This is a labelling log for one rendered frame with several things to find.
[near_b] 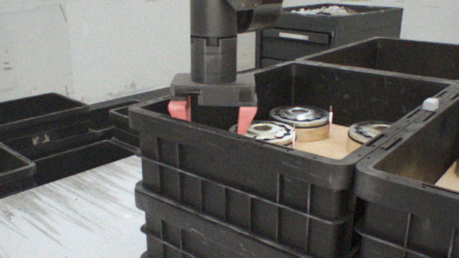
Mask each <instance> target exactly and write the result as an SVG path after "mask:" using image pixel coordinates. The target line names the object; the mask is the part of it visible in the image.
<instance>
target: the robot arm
mask: <svg viewBox="0 0 459 258"><path fill-rule="evenodd" d="M283 1H284V0H190V35H191V36H190V45H191V74H187V73H179V74H176V75H175V76H174V78H173V80H172V81H171V84H170V85H171V101H170V103H169V112H170V113H171V116H172V117H175V118H180V119H183V120H188V121H191V99H190V95H198V105H202V106H240V111H239V121H237V134H240V135H245V133H246V132H247V129H248V127H249V125H250V123H251V121H252V119H253V117H254V115H255V113H256V111H257V98H256V94H255V80H254V75H242V74H237V34H241V33H247V32H257V31H263V30H269V29H272V28H274V27H276V26H277V25H278V23H279V22H280V20H281V16H282V13H283Z"/></svg>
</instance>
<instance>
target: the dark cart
mask: <svg viewBox="0 0 459 258"><path fill-rule="evenodd" d="M323 6H324V7H326V8H329V7H330V6H337V7H339V8H341V7H344V8H349V9H351V10H354V11H356V12H357V14H348V15H323V14H305V13H295V12H291V11H293V10H296V11H298V10H299V9H304V11H307V10H308V9H310V10H311V11H313V10H314V9H320V10H321V8H322V7H323ZM403 11H404V8H402V7H389V6H365V5H353V4H328V3H325V4H311V5H303V6H289V7H283V13H282V16H281V20H280V22H279V23H278V25H277V26H276V27H274V28H272V29H269V30H263V31H257V32H255V70H259V69H262V68H265V67H269V66H273V65H278V64H280V63H284V62H291V61H295V60H296V59H299V58H301V57H306V56H309V55H313V54H315V53H318V52H322V51H325V50H328V49H333V48H336V47H340V46H344V45H346V44H352V43H354V42H359V41H362V40H365V39H370V38H373V37H386V38H394V39H399V36H400V30H401V24H402V16H403Z"/></svg>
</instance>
